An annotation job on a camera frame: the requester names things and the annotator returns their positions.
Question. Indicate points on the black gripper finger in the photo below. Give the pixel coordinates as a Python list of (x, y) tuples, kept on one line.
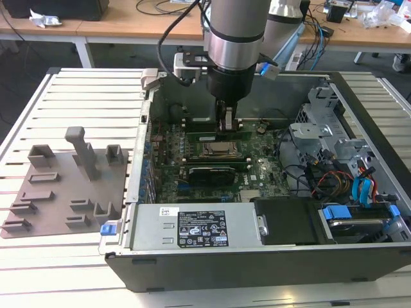
[(221, 117)]

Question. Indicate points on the green RAM stick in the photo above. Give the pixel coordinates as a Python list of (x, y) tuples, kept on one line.
[(192, 136)]

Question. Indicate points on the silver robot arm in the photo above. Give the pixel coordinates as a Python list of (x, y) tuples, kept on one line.
[(234, 19)]

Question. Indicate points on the black RAM slot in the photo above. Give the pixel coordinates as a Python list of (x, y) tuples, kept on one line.
[(218, 159), (218, 162), (218, 165), (192, 156)]

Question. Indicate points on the silver-topped CPU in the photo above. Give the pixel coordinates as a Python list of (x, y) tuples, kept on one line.
[(218, 149)]

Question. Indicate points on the silver coin battery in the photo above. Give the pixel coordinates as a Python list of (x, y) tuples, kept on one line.
[(261, 130)]

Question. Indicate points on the black graphics card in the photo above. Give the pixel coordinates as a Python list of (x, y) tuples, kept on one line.
[(212, 176)]

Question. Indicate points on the metal rear port block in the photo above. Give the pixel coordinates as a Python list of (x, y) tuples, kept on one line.
[(156, 138)]

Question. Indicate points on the white power strip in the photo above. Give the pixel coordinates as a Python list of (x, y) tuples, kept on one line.
[(295, 61)]

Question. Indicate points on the green motherboard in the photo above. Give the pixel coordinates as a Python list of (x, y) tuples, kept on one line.
[(257, 179)]

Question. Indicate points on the small black case clip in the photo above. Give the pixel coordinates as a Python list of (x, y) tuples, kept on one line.
[(144, 119)]

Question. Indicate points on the blue card retention clip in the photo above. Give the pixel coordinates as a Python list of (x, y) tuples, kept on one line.
[(146, 163), (146, 148)]

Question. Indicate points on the silver chipset heatsink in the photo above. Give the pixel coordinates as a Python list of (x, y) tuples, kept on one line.
[(250, 196)]

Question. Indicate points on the silver metal drive cage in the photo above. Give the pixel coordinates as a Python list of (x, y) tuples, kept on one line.
[(309, 133)]

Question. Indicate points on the wooden desk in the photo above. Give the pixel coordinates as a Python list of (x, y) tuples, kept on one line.
[(359, 37), (32, 30), (135, 24)]

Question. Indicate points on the black plastic shroud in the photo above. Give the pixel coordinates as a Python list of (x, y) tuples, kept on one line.
[(289, 221)]

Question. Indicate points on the small black box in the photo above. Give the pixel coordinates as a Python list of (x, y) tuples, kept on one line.
[(337, 14)]

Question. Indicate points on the silver power supply unit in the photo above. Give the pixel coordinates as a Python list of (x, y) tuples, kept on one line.
[(151, 231)]

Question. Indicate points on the black and silver PC case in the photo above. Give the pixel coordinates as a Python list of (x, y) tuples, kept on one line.
[(224, 272)]

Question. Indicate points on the blue case latch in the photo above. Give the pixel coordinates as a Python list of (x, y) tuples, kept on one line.
[(107, 229)]

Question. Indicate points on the clear plastic bags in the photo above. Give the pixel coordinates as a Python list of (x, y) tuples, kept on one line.
[(382, 16)]

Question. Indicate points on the hard disk in blue carrier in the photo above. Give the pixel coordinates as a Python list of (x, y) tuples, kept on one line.
[(353, 226)]

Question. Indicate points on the grey part rack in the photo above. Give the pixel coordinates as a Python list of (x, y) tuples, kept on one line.
[(64, 192)]

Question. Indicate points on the large black box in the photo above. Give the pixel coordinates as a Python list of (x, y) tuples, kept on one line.
[(57, 8)]

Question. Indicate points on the crumpled white wrapping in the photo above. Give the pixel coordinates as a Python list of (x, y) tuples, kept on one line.
[(45, 20)]

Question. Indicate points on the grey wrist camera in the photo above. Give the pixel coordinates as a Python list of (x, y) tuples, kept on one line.
[(269, 72)]

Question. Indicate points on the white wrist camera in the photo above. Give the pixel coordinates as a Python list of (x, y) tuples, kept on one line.
[(180, 64)]

